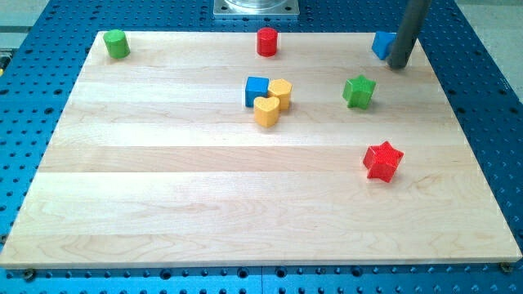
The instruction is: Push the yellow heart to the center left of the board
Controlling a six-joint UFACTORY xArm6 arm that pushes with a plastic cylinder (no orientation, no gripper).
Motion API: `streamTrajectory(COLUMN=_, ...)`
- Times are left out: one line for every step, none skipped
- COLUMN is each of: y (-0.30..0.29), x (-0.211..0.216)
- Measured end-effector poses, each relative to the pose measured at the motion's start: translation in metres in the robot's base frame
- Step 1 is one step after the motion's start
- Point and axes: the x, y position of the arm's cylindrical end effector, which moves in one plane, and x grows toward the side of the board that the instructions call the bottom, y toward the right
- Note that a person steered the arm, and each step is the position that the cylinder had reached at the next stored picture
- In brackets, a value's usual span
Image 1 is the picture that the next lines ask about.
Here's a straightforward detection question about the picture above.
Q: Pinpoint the green cylinder block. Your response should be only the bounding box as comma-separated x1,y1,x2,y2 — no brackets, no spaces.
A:
103,29,131,59

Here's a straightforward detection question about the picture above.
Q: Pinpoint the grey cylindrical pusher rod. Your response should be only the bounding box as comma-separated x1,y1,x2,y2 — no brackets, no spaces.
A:
387,0,431,69

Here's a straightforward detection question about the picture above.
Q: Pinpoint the left board corner screw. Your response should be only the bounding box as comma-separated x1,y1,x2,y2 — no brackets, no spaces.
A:
21,269,37,283

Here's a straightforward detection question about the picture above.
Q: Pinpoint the yellow heart block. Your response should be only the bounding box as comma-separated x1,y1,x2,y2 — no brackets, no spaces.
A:
253,96,280,127

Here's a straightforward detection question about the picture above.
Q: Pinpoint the blue cube block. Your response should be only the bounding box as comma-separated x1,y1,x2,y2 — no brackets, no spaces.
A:
244,76,270,108

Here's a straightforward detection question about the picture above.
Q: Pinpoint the light wooden board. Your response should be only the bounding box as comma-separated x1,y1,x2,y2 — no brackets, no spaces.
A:
1,32,521,269

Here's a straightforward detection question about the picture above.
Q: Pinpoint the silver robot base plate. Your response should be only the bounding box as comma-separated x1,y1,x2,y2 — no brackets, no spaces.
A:
212,0,300,17

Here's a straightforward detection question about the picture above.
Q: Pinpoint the board corner screw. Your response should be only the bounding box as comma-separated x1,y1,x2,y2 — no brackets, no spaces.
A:
499,262,513,274
21,269,37,283

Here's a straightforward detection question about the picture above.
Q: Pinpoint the red star block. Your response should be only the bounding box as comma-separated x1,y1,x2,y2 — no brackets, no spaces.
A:
363,141,404,183

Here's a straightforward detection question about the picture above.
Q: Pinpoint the yellow hexagon block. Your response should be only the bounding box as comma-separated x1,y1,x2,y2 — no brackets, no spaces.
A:
267,79,293,110

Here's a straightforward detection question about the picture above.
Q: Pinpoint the right board corner screw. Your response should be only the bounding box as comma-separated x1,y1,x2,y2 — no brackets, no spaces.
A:
499,262,513,274

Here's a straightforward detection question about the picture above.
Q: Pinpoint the red cylinder block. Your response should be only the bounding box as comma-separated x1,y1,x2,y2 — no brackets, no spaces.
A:
257,27,278,57

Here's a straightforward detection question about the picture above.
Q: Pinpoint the green star block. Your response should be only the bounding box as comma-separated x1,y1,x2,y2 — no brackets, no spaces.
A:
342,75,377,109

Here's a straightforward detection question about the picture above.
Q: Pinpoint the blue triangular block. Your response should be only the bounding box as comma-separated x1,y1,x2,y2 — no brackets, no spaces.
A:
372,31,396,60

